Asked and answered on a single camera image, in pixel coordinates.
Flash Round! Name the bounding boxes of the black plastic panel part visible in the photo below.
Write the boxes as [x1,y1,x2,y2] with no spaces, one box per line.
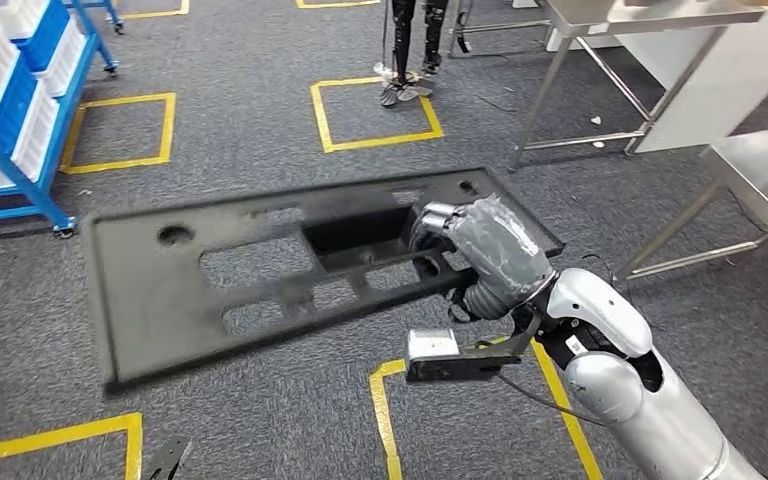
[82,166,565,395]

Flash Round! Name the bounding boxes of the yellow floor tape square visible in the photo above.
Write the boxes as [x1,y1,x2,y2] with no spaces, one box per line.
[368,336,605,480]
[118,0,192,20]
[309,74,446,155]
[294,0,382,10]

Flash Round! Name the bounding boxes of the black humanoid robot legs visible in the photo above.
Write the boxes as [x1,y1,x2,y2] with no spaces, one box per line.
[373,0,452,109]

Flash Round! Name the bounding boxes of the blue wheeled bin rack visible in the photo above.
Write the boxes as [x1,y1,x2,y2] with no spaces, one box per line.
[69,0,125,36]
[0,0,120,256]

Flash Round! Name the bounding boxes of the white panel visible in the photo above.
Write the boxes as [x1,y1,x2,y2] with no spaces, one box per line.
[612,0,768,155]

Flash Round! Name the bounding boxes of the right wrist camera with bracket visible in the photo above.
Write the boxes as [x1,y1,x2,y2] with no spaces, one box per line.
[405,311,544,386]

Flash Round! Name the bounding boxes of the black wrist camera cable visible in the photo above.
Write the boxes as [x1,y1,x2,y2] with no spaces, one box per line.
[495,372,608,427]

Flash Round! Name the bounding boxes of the steel frame side table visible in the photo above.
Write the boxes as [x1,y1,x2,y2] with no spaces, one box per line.
[508,0,766,172]

